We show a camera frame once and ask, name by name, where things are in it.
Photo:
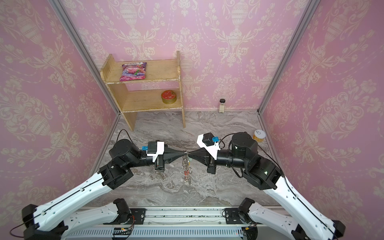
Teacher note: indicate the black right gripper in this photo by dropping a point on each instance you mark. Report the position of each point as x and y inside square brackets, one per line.
[212, 162]

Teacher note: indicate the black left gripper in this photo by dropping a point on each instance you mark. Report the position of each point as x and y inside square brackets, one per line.
[160, 159]

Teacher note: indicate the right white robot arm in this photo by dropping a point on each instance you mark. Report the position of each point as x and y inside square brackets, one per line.
[304, 221]

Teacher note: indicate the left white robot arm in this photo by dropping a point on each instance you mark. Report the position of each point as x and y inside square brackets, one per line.
[59, 217]

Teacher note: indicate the spice jar black lid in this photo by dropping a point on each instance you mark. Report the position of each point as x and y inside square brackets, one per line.
[222, 106]

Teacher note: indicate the red gold round tin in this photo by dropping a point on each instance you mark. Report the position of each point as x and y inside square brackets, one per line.
[169, 97]

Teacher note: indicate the orange fruit can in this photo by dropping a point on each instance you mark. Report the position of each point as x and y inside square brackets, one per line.
[259, 136]

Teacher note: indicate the pink snack bag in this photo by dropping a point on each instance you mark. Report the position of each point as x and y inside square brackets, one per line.
[133, 71]

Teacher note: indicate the wooden two-tier shelf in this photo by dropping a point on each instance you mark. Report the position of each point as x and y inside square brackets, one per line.
[130, 103]

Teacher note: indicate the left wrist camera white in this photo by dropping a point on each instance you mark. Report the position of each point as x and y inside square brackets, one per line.
[153, 150]

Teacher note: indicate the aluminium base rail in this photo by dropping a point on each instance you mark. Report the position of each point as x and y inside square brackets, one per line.
[216, 216]

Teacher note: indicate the white perforated cable tray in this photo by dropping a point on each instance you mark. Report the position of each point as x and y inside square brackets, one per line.
[159, 232]

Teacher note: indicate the aluminium corner post left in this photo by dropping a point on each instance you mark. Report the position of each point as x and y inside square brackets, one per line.
[74, 35]

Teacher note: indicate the aluminium corner post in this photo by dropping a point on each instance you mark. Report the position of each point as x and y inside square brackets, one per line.
[296, 37]
[74, 35]

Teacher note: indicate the aluminium corner post right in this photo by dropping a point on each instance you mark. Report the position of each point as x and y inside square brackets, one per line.
[296, 37]

